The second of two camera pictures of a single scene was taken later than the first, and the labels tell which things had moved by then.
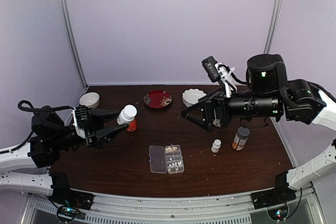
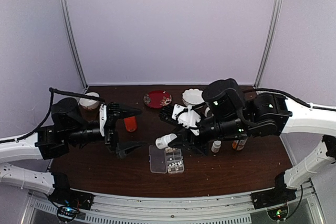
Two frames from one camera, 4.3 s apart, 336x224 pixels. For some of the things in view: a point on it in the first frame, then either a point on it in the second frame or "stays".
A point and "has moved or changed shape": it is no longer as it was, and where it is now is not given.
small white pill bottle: (127, 114) has moved or changed shape
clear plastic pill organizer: (167, 159) stays
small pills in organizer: (176, 163) stays
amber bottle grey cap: (240, 138) stays
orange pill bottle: (132, 126) stays
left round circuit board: (67, 213) stays
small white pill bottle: (216, 146) stays
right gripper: (218, 103) -> (190, 142)
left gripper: (93, 134) -> (111, 140)
